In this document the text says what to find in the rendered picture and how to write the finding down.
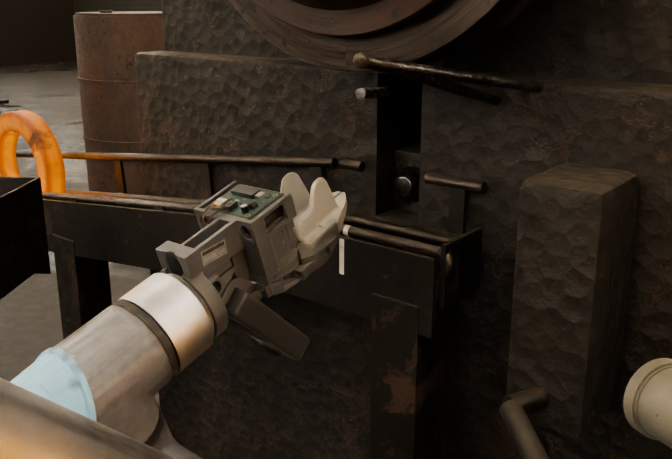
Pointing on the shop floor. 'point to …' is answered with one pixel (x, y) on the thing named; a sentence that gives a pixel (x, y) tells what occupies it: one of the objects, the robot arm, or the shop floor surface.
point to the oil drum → (113, 89)
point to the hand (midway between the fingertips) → (336, 206)
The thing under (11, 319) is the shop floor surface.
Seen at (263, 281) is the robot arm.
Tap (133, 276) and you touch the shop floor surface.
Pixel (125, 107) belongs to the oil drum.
